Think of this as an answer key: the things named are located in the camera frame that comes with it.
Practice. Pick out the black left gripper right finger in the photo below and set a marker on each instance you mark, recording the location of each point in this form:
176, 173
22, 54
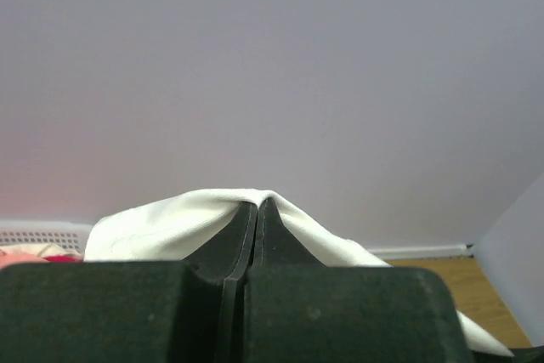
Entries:
296, 309

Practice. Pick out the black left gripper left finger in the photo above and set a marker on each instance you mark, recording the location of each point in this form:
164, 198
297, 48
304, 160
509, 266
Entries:
187, 310

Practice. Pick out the white floral print t-shirt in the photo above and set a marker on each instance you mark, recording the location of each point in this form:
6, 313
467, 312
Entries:
174, 228

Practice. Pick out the white plastic laundry basket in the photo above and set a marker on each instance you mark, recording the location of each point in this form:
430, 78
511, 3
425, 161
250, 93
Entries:
66, 234

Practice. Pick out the red garment in basket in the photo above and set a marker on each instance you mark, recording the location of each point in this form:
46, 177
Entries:
63, 259

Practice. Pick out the cream garment in basket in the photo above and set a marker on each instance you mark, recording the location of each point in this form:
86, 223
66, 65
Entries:
41, 250

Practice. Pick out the pink t-shirt in basket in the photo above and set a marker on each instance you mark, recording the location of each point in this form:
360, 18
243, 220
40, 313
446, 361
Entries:
8, 259

